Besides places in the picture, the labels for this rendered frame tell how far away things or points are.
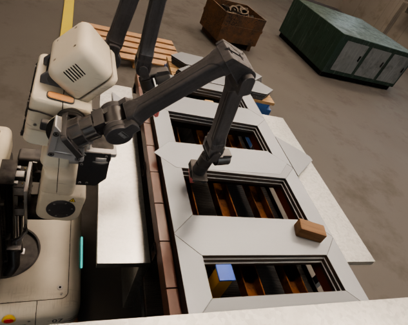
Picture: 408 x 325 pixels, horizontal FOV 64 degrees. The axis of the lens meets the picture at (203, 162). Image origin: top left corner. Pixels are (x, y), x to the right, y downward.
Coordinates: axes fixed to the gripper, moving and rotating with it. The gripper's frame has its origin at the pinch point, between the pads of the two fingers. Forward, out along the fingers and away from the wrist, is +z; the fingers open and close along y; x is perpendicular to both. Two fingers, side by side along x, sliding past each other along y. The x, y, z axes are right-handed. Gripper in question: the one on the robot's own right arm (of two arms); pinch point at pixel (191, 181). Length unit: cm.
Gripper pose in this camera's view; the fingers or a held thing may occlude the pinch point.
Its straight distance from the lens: 142.2
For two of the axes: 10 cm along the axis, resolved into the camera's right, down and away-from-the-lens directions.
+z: -3.5, 5.5, 7.6
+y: -1.3, -8.3, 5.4
